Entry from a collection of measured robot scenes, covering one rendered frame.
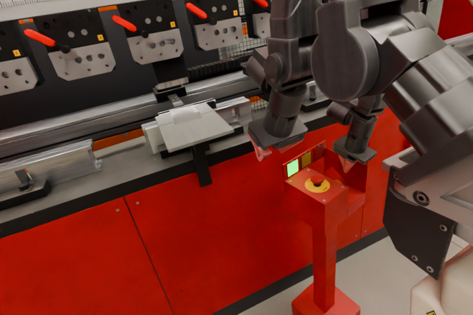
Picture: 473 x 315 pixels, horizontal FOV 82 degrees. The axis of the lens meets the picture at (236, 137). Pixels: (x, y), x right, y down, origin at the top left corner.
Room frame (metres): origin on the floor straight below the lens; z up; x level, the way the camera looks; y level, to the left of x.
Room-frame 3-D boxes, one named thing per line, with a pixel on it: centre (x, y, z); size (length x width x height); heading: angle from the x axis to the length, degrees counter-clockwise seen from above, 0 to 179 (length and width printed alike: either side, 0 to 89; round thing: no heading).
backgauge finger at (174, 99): (1.04, 0.22, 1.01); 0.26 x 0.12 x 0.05; 18
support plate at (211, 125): (0.76, 0.13, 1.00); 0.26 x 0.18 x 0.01; 18
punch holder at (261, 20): (1.01, -0.18, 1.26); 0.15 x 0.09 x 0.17; 108
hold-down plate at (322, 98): (1.03, -0.42, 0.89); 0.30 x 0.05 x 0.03; 108
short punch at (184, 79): (0.90, 0.18, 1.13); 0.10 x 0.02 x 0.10; 108
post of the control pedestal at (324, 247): (0.68, -0.25, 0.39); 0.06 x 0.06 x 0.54; 31
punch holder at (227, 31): (0.95, 0.01, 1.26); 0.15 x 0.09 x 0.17; 108
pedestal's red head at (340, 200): (0.68, -0.25, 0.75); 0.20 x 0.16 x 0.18; 121
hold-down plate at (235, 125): (0.85, 0.12, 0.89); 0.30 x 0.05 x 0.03; 108
